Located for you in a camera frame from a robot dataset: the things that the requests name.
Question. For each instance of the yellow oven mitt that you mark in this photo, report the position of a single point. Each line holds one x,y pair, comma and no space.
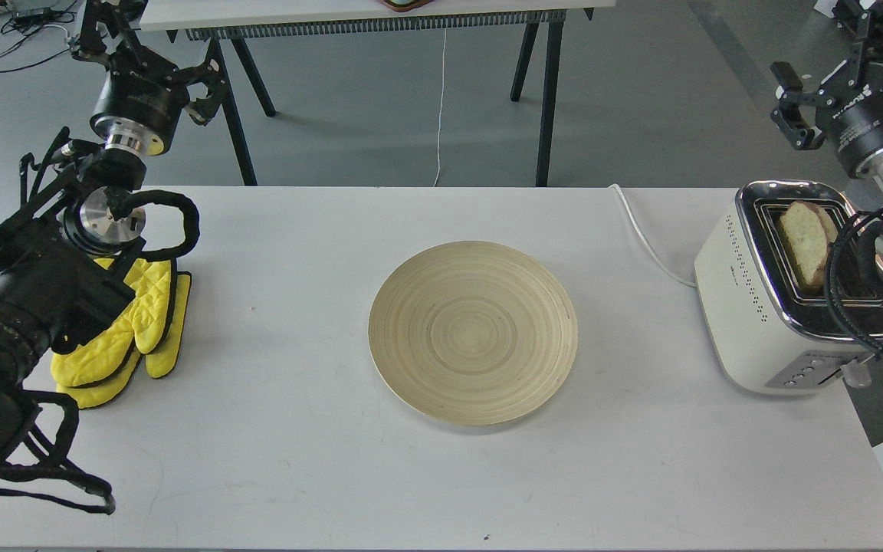
140,328
157,364

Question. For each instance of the round bamboo plate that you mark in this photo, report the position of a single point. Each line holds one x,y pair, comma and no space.
473,333

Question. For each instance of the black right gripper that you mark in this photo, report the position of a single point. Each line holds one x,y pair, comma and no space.
855,99

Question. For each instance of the background table with black legs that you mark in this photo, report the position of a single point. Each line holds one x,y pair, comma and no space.
240,20

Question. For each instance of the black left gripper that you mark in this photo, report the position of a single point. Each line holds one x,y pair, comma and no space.
130,105

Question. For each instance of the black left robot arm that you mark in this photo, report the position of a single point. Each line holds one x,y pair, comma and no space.
66,252

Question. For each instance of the slice of bread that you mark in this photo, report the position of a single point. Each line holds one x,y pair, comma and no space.
807,231

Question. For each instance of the upper yellow oven mitt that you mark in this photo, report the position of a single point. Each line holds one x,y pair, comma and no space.
140,328

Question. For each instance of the lower yellow oven mitt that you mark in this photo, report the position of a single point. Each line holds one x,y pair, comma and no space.
157,364

